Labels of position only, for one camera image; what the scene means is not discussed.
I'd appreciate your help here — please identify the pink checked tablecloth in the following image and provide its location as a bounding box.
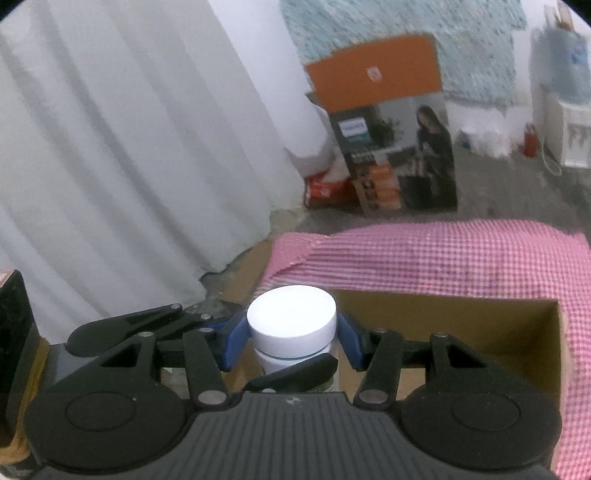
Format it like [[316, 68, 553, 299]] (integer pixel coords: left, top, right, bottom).
[[261, 219, 591, 478]]

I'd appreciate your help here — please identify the brown cardboard box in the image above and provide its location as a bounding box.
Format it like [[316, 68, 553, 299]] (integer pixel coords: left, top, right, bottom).
[[224, 290, 571, 407]]

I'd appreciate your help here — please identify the blue water jug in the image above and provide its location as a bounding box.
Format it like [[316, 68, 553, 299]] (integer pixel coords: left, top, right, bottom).
[[536, 21, 591, 103]]

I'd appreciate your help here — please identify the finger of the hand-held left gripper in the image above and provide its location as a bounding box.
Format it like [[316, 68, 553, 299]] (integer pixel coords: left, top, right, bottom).
[[67, 304, 232, 356], [250, 354, 339, 394]]

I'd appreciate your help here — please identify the red shoe box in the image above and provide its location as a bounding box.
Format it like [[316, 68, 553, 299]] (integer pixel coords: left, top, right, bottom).
[[302, 172, 358, 209]]

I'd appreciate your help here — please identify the black rectangular object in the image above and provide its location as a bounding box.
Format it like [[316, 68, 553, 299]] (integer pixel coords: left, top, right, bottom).
[[0, 270, 43, 446]]

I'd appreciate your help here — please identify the white dispenser cable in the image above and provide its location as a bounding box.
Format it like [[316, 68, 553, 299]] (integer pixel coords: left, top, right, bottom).
[[541, 138, 563, 176]]

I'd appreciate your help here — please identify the white plastic bag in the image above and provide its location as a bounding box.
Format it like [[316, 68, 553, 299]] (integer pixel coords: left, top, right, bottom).
[[455, 129, 509, 158]]

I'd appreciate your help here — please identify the floral hanging cloth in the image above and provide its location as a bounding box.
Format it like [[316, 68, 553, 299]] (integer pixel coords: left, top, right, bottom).
[[281, 0, 527, 109]]

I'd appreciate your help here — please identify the white water dispenser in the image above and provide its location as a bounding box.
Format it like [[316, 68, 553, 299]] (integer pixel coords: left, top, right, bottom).
[[531, 83, 591, 168]]

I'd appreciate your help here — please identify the brown cardboard piece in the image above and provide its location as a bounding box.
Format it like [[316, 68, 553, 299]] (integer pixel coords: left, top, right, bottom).
[[217, 265, 282, 308]]

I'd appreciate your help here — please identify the orange printed appliance box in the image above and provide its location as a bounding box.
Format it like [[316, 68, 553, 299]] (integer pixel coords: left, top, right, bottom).
[[305, 33, 459, 217]]

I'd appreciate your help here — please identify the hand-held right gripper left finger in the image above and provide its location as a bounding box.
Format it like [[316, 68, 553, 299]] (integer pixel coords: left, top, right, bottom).
[[92, 316, 250, 409]]

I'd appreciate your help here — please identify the white curtain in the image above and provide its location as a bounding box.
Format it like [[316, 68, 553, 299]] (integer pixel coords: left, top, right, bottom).
[[0, 0, 324, 333]]

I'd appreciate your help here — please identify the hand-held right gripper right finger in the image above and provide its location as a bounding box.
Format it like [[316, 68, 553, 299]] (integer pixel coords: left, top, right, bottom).
[[339, 314, 488, 410]]

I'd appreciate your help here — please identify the white supplement bottle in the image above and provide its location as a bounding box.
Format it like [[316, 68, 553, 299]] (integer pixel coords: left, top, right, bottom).
[[246, 285, 339, 394]]

